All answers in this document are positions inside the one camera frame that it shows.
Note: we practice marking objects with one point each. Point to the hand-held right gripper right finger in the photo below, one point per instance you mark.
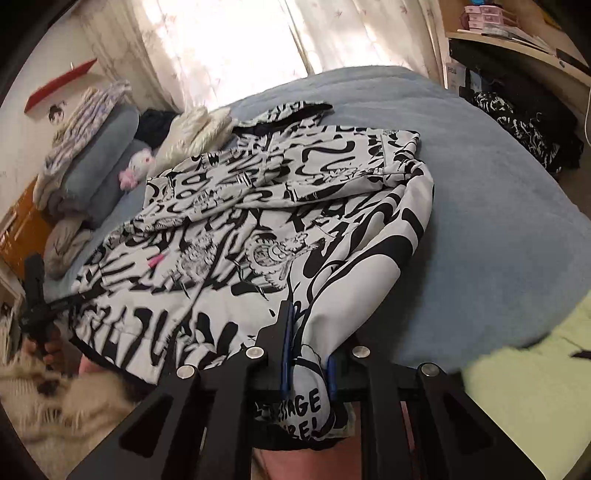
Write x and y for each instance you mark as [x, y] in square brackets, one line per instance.
[330, 374]

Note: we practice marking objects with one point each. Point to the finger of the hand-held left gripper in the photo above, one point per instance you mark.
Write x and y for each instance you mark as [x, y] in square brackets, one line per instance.
[74, 302]

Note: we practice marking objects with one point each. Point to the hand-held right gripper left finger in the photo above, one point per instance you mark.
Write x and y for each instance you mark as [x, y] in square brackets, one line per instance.
[286, 350]

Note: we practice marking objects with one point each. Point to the black white printed hooded jacket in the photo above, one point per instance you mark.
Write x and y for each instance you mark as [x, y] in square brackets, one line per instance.
[277, 207]

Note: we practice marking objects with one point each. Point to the black clothes heap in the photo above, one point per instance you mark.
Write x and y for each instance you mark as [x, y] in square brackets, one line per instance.
[154, 127]

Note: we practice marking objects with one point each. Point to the person's left hand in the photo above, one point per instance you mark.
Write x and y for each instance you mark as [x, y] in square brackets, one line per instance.
[57, 353]

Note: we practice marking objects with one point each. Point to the beige cloth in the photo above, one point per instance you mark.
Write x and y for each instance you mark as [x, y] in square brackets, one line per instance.
[64, 249]

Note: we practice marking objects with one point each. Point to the orange wooden cabinet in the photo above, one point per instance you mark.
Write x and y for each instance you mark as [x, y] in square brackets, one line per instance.
[23, 230]

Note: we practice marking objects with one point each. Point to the person's leg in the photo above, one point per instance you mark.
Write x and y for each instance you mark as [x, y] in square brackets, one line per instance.
[304, 464]

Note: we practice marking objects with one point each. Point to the grey blue pillow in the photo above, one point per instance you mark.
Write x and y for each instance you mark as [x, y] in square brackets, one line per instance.
[104, 205]
[101, 143]

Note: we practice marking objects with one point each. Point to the pink white cat plush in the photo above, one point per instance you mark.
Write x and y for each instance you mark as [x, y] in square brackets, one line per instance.
[134, 170]

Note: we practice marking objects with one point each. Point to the pale green cloth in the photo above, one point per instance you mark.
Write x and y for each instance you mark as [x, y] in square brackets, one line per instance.
[531, 392]

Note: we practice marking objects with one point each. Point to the bed with blue sheet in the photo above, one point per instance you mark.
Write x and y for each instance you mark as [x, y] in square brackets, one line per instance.
[485, 207]

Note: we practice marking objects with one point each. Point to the white leaf print curtain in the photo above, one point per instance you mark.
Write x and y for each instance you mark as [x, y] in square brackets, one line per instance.
[207, 41]
[369, 32]

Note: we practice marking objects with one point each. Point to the black white patterned hanging garment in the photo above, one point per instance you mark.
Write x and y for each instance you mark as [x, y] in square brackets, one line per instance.
[526, 129]

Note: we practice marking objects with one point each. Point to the white printed box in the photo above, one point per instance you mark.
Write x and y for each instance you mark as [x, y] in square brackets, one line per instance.
[455, 76]

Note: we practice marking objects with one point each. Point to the stack of papers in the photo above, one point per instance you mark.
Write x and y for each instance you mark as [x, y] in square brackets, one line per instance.
[517, 39]

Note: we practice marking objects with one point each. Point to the stack of pink boxes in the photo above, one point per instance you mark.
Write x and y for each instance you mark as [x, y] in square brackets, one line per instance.
[485, 18]

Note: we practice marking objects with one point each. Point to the wooden shelf desk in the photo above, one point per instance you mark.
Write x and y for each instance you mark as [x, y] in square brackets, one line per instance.
[545, 18]

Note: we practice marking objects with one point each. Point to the cartoon figure wall sticker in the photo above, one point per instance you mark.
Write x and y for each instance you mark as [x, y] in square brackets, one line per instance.
[60, 114]

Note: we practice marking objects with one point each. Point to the red wall shelf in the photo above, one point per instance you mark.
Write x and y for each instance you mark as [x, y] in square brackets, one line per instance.
[60, 85]

